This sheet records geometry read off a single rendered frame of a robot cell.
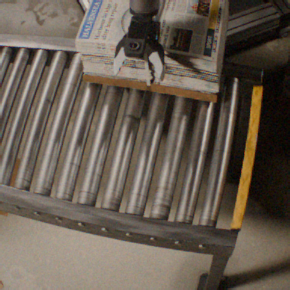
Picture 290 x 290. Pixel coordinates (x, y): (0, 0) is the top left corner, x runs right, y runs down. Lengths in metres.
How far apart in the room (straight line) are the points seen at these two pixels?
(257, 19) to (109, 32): 1.14
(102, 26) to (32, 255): 1.17
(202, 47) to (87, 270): 1.17
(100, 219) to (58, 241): 0.86
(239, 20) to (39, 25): 0.97
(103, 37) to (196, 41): 0.24
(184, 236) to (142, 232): 0.11
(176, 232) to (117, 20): 0.57
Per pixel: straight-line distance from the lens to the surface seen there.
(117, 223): 1.69
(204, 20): 1.67
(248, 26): 2.65
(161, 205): 1.69
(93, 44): 1.66
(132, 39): 1.48
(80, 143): 1.78
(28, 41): 1.98
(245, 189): 1.69
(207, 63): 1.62
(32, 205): 1.74
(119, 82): 1.80
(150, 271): 2.46
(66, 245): 2.53
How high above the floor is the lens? 2.41
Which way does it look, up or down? 67 degrees down
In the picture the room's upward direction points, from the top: 10 degrees counter-clockwise
